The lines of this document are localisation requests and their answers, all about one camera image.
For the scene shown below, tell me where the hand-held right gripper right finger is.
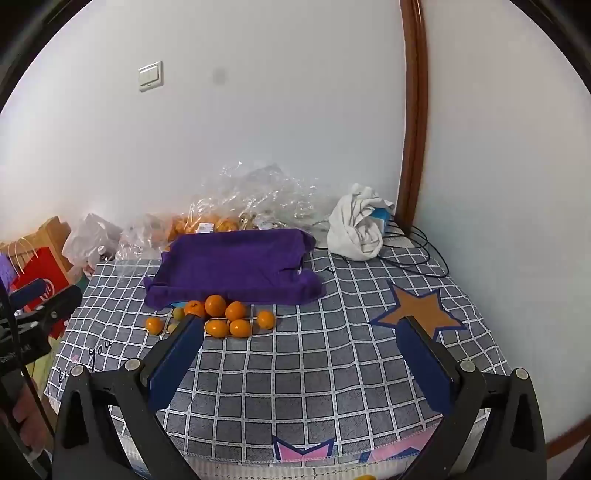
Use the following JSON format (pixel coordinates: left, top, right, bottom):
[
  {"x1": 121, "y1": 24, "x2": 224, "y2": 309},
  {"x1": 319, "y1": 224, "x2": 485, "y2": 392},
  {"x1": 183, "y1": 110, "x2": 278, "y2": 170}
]
[{"x1": 396, "y1": 315, "x2": 548, "y2": 480}]

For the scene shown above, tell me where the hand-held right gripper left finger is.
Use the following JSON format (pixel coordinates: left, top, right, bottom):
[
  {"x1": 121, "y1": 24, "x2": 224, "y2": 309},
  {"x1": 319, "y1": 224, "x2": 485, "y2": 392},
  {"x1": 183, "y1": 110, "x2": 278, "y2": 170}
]
[{"x1": 53, "y1": 315, "x2": 205, "y2": 480}]

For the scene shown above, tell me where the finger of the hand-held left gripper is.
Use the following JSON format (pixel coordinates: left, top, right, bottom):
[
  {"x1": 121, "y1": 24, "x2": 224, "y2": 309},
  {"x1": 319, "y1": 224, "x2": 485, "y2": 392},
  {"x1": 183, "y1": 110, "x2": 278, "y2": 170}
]
[
  {"x1": 25, "y1": 285, "x2": 83, "y2": 330},
  {"x1": 9, "y1": 278, "x2": 49, "y2": 309}
]

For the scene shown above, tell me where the person's left hand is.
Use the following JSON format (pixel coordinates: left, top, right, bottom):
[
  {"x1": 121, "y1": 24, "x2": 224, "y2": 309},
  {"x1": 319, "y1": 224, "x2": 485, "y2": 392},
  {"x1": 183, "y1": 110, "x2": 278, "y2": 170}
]
[{"x1": 0, "y1": 401, "x2": 47, "y2": 455}]

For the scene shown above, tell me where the red paper bag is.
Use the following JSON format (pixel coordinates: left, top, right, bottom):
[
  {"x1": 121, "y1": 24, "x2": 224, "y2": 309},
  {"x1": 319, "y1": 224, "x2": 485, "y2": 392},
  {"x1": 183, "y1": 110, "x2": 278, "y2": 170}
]
[{"x1": 9, "y1": 247, "x2": 75, "y2": 340}]

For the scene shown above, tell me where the brown paper bag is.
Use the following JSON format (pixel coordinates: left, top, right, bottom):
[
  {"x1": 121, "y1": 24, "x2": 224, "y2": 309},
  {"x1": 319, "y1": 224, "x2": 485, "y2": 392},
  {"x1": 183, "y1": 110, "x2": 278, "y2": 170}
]
[{"x1": 0, "y1": 217, "x2": 72, "y2": 278}]

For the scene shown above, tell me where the white plastic bag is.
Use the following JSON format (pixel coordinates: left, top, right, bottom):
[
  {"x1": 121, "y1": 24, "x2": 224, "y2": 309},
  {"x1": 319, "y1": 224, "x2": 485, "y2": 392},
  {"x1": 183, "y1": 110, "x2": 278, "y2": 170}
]
[{"x1": 62, "y1": 213, "x2": 122, "y2": 273}]

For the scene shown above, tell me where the purple towel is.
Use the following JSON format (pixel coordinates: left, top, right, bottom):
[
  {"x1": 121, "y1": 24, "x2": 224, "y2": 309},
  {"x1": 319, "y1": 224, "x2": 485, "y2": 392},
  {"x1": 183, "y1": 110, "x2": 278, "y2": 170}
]
[{"x1": 143, "y1": 228, "x2": 325, "y2": 310}]

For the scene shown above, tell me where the small crumpled clear plastic bag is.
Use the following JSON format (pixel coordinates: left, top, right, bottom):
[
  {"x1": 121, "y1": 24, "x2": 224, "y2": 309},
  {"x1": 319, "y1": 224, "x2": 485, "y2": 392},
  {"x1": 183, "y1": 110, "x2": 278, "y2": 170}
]
[{"x1": 115, "y1": 213, "x2": 174, "y2": 278}]

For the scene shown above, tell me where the checked bed sheet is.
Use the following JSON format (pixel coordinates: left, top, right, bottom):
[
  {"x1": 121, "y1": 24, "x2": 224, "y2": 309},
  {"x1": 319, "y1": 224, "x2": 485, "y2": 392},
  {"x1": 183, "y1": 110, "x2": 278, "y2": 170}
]
[{"x1": 44, "y1": 240, "x2": 513, "y2": 480}]

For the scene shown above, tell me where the clear bag of oranges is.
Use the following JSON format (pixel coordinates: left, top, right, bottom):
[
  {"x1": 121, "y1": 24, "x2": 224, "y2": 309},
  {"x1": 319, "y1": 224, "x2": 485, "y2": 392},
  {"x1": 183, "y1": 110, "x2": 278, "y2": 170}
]
[{"x1": 168, "y1": 212, "x2": 241, "y2": 243}]

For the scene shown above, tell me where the light blue box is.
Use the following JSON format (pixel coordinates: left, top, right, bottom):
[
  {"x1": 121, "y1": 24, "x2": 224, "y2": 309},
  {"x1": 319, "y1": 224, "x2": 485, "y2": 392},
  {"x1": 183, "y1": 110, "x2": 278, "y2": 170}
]
[{"x1": 370, "y1": 208, "x2": 394, "y2": 237}]

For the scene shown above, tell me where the white cloth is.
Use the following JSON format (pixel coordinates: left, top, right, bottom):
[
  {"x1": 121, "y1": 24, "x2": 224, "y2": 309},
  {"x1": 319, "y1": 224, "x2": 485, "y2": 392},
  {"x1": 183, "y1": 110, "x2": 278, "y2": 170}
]
[{"x1": 327, "y1": 184, "x2": 396, "y2": 262}]

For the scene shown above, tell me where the clear bag with beige contents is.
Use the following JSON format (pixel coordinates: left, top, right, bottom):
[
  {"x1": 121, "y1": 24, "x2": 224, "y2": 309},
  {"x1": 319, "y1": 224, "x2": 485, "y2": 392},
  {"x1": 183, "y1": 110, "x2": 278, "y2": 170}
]
[{"x1": 240, "y1": 213, "x2": 280, "y2": 230}]

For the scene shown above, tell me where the large crumpled clear plastic bag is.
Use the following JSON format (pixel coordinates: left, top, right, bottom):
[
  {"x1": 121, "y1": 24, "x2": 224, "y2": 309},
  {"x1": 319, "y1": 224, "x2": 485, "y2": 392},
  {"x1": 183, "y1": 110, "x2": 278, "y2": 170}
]
[{"x1": 198, "y1": 161, "x2": 333, "y2": 232}]

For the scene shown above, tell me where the black cable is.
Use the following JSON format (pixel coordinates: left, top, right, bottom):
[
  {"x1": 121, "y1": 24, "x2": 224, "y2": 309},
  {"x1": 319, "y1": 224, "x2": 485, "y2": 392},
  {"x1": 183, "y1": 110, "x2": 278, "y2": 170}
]
[{"x1": 382, "y1": 217, "x2": 451, "y2": 278}]

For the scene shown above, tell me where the white wall switch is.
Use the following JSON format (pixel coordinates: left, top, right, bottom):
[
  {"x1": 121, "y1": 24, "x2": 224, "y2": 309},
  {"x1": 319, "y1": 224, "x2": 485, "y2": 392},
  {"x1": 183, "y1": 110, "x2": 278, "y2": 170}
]
[{"x1": 138, "y1": 60, "x2": 164, "y2": 92}]

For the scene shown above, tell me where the brown wooden door frame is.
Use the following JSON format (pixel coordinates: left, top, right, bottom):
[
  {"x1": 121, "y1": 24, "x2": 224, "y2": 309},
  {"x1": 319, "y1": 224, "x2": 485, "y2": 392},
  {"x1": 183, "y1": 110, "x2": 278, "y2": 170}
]
[{"x1": 396, "y1": 0, "x2": 428, "y2": 232}]

